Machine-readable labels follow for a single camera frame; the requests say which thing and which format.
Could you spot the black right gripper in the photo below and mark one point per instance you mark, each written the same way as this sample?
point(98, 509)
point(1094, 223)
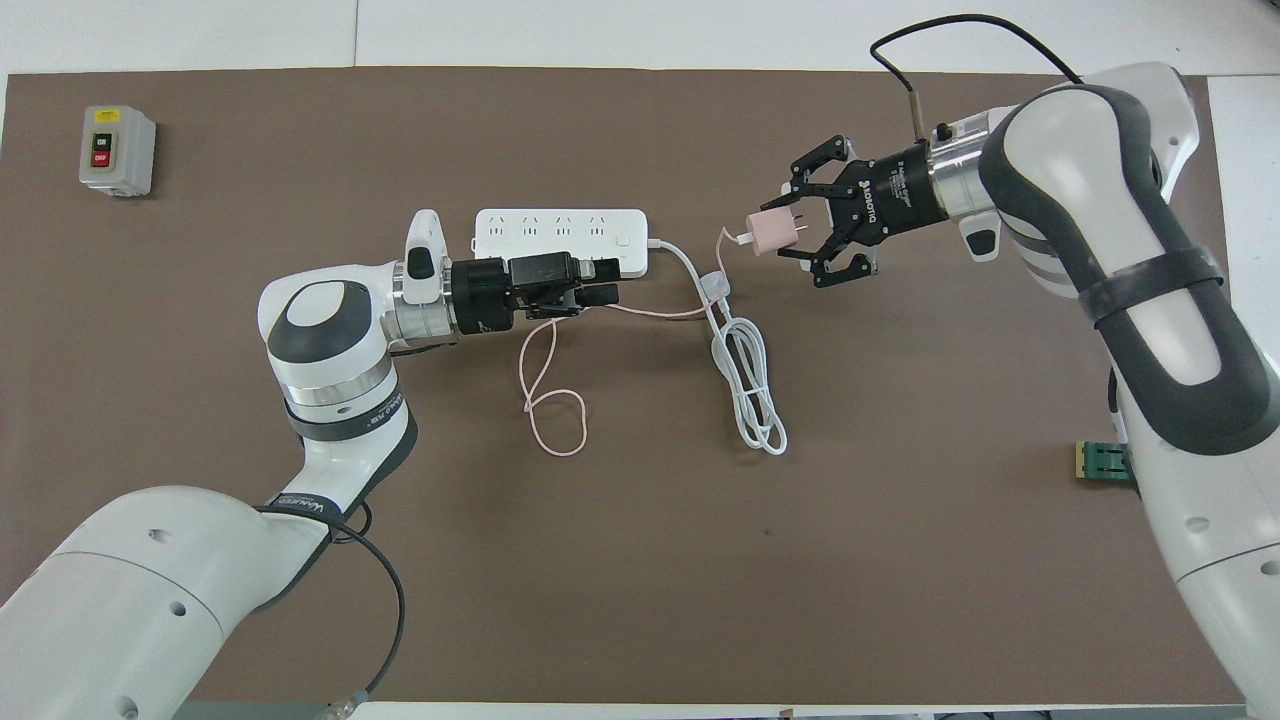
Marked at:
point(895, 195)

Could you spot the white power strip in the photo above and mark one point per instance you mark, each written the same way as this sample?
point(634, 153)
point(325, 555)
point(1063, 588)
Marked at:
point(600, 235)

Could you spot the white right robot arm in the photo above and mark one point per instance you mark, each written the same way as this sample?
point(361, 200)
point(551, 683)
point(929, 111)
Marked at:
point(1150, 330)

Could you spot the grey on off switch box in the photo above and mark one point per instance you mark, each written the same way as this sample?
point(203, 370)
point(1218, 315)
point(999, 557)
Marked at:
point(117, 150)

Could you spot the green knife switch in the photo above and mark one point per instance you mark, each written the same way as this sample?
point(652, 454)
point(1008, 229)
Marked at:
point(1100, 462)

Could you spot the brown paper table mat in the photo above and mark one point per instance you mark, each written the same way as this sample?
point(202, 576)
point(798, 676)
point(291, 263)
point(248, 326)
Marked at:
point(700, 560)

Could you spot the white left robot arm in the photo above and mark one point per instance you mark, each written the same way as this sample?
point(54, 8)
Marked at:
point(180, 590)

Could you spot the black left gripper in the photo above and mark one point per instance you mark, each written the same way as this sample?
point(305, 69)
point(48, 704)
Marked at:
point(482, 297)

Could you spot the pink charger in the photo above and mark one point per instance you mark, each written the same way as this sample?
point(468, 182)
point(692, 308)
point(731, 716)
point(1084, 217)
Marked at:
point(772, 233)

